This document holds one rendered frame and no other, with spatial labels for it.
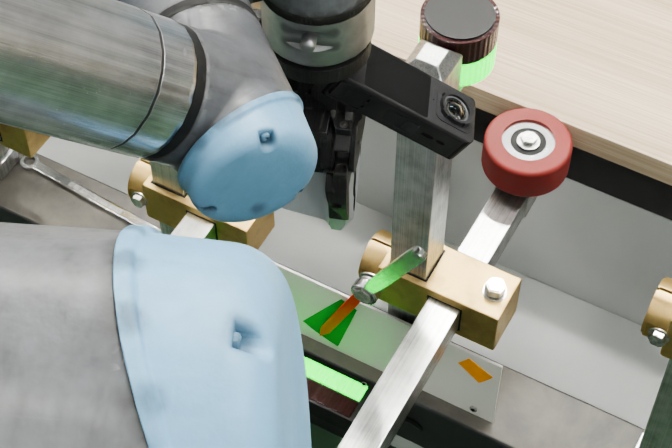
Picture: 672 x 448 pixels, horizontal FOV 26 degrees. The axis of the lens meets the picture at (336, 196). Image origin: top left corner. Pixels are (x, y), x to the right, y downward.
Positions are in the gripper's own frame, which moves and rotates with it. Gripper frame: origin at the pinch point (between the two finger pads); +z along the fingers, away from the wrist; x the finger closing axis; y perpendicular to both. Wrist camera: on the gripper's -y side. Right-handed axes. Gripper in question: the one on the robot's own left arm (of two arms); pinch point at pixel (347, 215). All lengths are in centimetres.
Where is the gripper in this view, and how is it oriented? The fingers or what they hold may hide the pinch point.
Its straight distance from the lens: 112.7
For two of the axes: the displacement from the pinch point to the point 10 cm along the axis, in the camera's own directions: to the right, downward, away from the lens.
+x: -1.5, 7.8, -6.0
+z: 0.0, 6.1, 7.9
